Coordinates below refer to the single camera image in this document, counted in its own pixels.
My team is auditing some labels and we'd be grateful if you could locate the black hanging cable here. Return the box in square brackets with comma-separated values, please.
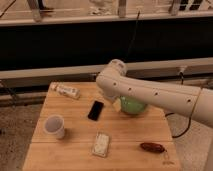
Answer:
[124, 10, 141, 64]

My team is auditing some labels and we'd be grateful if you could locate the green ceramic bowl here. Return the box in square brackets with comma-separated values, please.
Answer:
[120, 96, 147, 115]

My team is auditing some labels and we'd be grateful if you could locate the dark red chili pepper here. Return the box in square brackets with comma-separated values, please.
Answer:
[140, 143, 165, 153]

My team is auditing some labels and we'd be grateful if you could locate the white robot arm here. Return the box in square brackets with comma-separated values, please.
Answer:
[96, 59, 213, 128]

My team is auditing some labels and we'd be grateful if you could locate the black cable beside table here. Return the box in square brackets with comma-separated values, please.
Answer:
[165, 71, 193, 139]

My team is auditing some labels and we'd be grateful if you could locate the white wrapped snack bar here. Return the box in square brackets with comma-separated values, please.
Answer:
[50, 84, 80, 99]

